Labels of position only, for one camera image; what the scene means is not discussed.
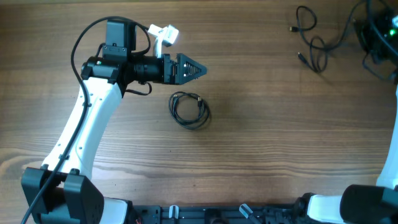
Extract black long USB cable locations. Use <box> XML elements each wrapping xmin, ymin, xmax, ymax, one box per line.
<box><xmin>289</xmin><ymin>0</ymin><xmax>371</xmax><ymax>52</ymax></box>

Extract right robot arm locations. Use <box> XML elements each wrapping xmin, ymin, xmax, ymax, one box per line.
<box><xmin>288</xmin><ymin>27</ymin><xmax>397</xmax><ymax>195</ymax></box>

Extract right camera cable black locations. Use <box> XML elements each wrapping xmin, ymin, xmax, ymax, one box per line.
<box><xmin>362</xmin><ymin>0</ymin><xmax>398</xmax><ymax>80</ymax></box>

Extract camera cable black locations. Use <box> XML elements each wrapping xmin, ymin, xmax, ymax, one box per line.
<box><xmin>20</xmin><ymin>16</ymin><xmax>152</xmax><ymax>224</ymax></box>
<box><xmin>362</xmin><ymin>0</ymin><xmax>398</xmax><ymax>80</ymax></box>

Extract left camera cable black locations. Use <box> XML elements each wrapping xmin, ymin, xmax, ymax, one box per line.
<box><xmin>20</xmin><ymin>16</ymin><xmax>152</xmax><ymax>224</ymax></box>

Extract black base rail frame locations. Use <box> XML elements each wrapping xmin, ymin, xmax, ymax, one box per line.
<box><xmin>134</xmin><ymin>205</ymin><xmax>312</xmax><ymax>224</ymax></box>

